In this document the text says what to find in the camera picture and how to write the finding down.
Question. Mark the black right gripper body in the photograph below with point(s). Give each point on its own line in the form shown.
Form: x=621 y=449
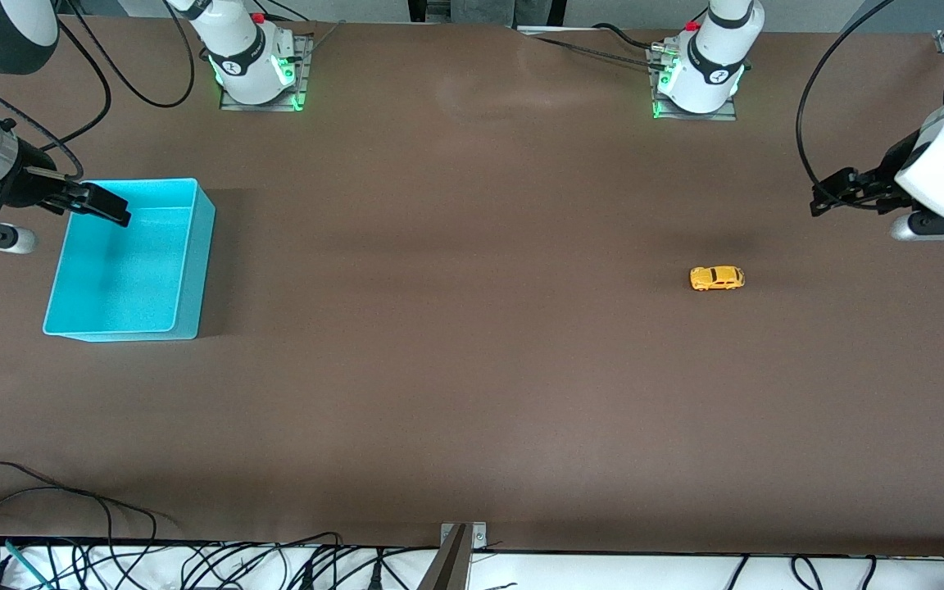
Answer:
x=24 y=179

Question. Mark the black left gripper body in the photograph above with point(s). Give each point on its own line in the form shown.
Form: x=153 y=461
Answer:
x=891 y=168

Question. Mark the yellow beetle toy car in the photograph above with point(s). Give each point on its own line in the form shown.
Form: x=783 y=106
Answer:
x=716 y=279

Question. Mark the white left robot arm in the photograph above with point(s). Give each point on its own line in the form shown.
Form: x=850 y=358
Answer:
x=714 y=65

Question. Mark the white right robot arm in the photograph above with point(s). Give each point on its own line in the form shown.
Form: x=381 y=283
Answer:
x=242 y=57

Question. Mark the black corrugated conduit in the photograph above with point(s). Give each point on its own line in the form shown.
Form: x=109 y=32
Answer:
x=21 y=115

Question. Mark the teal plastic bin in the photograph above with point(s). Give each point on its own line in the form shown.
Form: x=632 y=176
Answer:
x=128 y=270

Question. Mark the brown table mat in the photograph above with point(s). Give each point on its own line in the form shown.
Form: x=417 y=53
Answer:
x=472 y=328

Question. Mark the black power plug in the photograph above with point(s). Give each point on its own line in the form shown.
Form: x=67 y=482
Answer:
x=375 y=574
x=306 y=575

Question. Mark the white lower ledge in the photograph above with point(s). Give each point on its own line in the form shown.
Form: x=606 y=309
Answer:
x=603 y=574

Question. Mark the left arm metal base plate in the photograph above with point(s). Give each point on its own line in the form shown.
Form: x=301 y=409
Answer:
x=722 y=116

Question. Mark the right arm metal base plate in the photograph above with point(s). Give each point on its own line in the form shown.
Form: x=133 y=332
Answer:
x=304 y=74

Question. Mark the grey metal stand post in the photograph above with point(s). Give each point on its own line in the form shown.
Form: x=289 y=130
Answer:
x=447 y=565

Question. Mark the grey metal bracket plate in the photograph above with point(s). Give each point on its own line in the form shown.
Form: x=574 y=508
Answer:
x=480 y=537

